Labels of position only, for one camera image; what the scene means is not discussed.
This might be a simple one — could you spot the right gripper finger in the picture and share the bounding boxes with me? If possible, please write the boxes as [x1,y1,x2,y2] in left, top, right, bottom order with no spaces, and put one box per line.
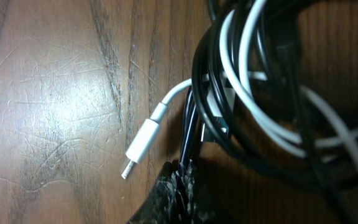
[127,160,229,224]

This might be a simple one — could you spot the long black usb cable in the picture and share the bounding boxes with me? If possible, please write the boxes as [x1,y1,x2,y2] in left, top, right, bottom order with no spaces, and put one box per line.
[178,0,358,224]

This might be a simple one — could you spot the white usb cable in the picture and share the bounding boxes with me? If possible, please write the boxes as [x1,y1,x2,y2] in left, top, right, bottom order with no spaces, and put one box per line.
[121,0,358,206]

